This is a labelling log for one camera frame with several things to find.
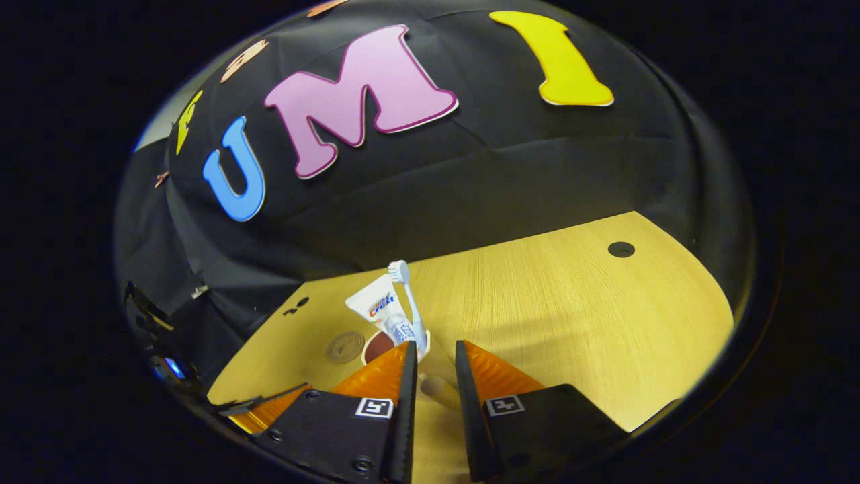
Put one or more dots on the silver metal clip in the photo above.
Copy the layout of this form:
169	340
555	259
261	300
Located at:
200	292

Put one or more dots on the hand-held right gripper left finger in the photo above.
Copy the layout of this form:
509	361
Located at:
406	403

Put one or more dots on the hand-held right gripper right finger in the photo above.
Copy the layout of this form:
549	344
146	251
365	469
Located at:
467	403

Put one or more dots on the white and blue toothbrush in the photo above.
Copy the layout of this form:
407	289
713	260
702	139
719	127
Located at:
411	302

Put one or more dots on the wooden desktop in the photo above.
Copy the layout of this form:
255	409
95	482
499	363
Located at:
571	316

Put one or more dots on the round cork coaster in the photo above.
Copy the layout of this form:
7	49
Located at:
344	348

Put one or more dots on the black backdrop cloth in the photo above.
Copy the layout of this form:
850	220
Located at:
504	175

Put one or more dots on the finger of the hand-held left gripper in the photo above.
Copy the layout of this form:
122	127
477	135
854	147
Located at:
262	410

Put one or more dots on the white toothpaste tube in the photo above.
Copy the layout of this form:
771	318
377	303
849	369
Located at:
379	306

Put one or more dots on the copper metal clip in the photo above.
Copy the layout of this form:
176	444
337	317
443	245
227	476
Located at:
162	179

